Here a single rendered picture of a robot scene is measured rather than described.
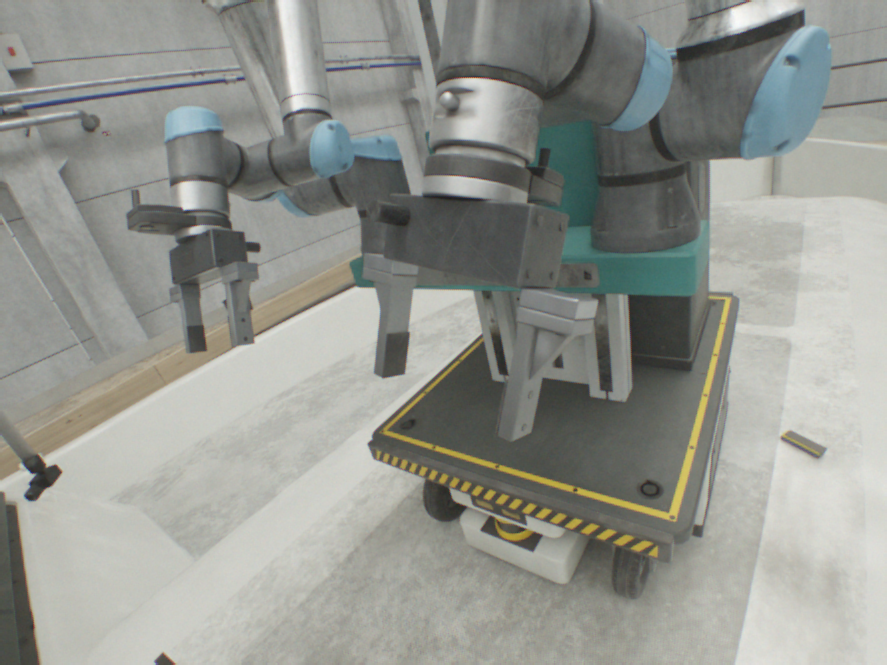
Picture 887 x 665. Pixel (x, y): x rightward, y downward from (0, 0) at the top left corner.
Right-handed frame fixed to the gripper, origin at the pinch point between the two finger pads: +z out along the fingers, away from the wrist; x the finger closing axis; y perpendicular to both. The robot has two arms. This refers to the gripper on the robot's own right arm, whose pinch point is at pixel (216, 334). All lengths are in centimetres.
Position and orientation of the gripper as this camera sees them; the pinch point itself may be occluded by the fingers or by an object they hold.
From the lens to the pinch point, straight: 66.4
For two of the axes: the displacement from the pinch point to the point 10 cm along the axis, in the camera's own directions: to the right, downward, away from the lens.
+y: 5.5, -0.9, 8.3
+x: -8.3, 0.9, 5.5
